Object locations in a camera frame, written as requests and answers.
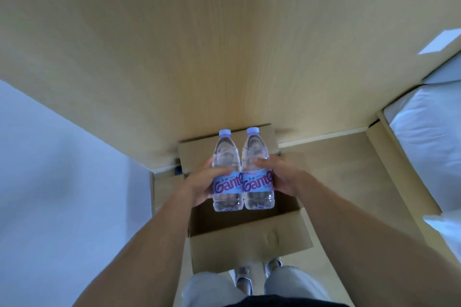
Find person's left hand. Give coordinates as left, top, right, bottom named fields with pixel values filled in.
left=182, top=155, right=226, bottom=209

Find white bed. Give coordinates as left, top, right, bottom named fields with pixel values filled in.
left=365, top=80, right=461, bottom=264

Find white wall switch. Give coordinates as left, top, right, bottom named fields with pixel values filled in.
left=417, top=28, right=461, bottom=55

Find light denim shorts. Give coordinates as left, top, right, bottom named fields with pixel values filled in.
left=182, top=265, right=332, bottom=307

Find black t-shirt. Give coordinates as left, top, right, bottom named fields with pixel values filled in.
left=225, top=295, right=350, bottom=307

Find brown cardboard box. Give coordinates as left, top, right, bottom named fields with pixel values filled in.
left=151, top=124, right=314, bottom=275

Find person's white shoe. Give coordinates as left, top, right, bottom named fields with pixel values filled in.
left=230, top=265, right=253, bottom=295
left=265, top=258, right=283, bottom=279

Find person's left forearm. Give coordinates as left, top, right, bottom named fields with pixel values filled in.
left=72, top=188, right=202, bottom=307

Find person's white left shoe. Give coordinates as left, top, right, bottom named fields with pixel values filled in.
left=230, top=265, right=253, bottom=295

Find grey headboard panel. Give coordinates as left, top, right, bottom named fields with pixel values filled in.
left=423, top=62, right=461, bottom=84

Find person's right forearm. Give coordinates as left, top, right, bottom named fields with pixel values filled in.
left=295, top=173, right=461, bottom=307

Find blue-cap water bottle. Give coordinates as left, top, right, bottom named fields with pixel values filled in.
left=241, top=127, right=276, bottom=211
left=211, top=129, right=245, bottom=213

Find person's white right shoe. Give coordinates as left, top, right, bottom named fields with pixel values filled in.
left=265, top=258, right=283, bottom=279

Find person's right hand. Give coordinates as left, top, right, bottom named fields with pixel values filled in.
left=251, top=153, right=307, bottom=198

